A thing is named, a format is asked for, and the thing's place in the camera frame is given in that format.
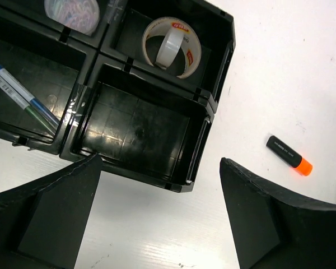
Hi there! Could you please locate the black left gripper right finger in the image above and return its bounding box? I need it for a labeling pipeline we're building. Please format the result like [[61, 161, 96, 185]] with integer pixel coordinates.
[[220, 158, 336, 268]]

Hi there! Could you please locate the clear paper clip jar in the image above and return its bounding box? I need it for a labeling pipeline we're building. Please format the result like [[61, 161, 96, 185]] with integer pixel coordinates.
[[44, 0, 100, 35]]

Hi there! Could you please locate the small clear tape roll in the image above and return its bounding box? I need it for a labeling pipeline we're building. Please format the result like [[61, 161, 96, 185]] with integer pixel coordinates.
[[155, 22, 184, 69]]

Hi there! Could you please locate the green ballpoint pen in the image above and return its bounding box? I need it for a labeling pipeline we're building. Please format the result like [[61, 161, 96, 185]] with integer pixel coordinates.
[[0, 76, 55, 135]]

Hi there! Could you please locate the large brown tape roll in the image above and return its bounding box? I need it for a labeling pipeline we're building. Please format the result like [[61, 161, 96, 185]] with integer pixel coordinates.
[[142, 17, 202, 79]]

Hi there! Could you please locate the orange highlighter marker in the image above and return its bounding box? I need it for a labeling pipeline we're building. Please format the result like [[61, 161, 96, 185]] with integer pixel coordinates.
[[266, 135, 313, 176]]

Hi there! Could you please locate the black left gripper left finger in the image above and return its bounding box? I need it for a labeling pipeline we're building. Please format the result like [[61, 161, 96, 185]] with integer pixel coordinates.
[[0, 155, 102, 268]]

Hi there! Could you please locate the blue ballpoint pen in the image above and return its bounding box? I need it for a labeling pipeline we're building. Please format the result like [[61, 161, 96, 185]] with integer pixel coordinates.
[[0, 65, 59, 129]]

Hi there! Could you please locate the black four-compartment organizer tray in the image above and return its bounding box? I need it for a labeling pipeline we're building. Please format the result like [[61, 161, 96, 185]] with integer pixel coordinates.
[[0, 1, 236, 192]]

